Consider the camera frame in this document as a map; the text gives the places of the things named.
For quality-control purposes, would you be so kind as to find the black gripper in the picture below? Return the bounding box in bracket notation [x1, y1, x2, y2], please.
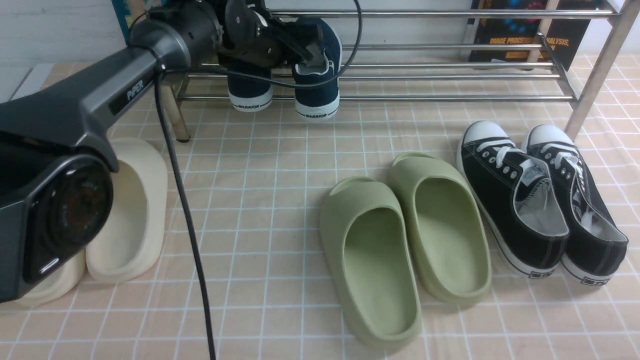
[220, 0, 326, 69]

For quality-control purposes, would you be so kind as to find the navy canvas shoe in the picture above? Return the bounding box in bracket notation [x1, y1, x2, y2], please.
[291, 17, 343, 120]
[225, 61, 274, 113]

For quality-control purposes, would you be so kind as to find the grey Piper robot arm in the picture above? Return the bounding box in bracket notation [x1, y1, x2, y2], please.
[0, 0, 323, 303]

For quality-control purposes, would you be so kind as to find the metal shoe rack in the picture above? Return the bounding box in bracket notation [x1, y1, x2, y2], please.
[160, 0, 640, 144]

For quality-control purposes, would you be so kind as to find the teal green book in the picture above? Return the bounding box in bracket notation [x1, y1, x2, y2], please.
[111, 0, 167, 44]

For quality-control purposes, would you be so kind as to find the left green foam slide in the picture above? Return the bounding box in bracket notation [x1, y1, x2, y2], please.
[318, 177, 422, 353]

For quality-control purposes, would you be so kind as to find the green foam slide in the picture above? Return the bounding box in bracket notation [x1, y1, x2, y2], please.
[386, 152, 493, 306]
[318, 177, 422, 353]

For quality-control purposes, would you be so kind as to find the right cream foam slide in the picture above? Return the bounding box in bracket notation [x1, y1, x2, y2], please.
[86, 138, 169, 284]

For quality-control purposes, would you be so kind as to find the cream foam slide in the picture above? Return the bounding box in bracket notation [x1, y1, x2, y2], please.
[10, 249, 86, 306]
[86, 138, 169, 284]

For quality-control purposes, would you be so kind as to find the right green foam slide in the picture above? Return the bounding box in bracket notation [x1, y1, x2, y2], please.
[386, 152, 493, 306]

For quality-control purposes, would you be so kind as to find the left black canvas sneaker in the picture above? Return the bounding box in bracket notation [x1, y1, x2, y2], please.
[456, 120, 570, 280]

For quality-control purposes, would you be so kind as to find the black canvas sneaker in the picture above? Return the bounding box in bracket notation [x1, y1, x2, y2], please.
[456, 120, 570, 280]
[522, 124, 629, 287]

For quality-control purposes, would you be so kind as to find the black image processing book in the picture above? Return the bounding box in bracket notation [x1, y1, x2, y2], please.
[465, 0, 591, 70]

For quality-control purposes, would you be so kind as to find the left cream foam slide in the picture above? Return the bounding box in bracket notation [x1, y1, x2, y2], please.
[10, 249, 86, 306]

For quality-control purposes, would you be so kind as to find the right black canvas sneaker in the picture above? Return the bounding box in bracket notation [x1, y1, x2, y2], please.
[522, 124, 629, 287]

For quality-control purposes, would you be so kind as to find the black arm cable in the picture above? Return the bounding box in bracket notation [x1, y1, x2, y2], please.
[125, 0, 363, 360]

